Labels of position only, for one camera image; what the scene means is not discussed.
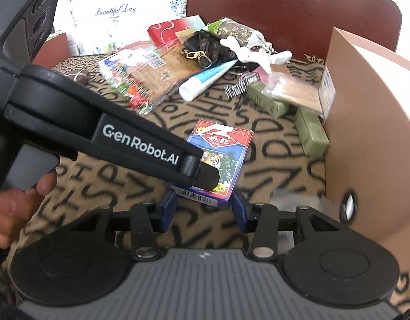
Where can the white glove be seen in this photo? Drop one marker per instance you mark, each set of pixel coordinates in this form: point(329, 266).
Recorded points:
point(255, 55)

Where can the olive green carton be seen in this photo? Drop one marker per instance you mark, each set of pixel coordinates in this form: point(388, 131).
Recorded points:
point(268, 101)
point(311, 133)

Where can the white blue toothpaste tube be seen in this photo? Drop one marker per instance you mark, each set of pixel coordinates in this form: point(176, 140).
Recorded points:
point(205, 78)

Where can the brown clear snack packet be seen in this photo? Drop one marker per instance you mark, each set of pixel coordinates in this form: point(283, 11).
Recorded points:
point(181, 61)

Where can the blue playing card box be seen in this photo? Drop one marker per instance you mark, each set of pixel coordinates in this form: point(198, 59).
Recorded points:
point(225, 143)

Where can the small brown oval object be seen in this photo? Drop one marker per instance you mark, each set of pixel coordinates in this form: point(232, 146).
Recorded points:
point(80, 76)

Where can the colourful clear snack packet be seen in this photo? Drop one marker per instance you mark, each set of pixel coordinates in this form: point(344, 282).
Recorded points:
point(131, 80)

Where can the red white flat box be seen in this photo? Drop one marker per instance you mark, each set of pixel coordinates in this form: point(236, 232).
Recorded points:
point(165, 30)

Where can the brown cardboard box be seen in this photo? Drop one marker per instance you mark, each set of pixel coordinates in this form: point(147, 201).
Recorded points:
point(368, 140)

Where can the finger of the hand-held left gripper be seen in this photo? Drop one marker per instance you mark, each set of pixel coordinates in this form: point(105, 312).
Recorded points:
point(205, 175)

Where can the person's left hand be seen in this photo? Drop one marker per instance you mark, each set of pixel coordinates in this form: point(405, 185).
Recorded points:
point(11, 213)

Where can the cotton swab pack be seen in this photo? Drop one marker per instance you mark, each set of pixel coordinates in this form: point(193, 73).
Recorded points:
point(295, 93)

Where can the dried herb sachet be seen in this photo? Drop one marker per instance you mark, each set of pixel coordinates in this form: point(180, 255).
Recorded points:
point(238, 30)

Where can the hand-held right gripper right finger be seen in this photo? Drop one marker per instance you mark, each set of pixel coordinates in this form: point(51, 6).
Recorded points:
point(240, 208)

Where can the white floral bag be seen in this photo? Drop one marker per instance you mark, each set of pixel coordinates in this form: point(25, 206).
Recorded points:
point(125, 10)

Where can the tan letter-print mat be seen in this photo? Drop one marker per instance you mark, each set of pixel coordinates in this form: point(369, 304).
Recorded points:
point(278, 163)

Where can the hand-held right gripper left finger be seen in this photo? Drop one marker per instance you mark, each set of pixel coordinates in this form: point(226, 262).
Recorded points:
point(169, 206)

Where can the dark brown patterned pouch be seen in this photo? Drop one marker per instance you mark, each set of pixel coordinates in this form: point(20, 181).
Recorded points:
point(195, 41)

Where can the silver wristwatch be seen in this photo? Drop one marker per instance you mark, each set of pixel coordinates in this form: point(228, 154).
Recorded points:
point(238, 88)

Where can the small tan box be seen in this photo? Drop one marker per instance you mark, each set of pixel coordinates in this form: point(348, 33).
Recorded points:
point(281, 69)

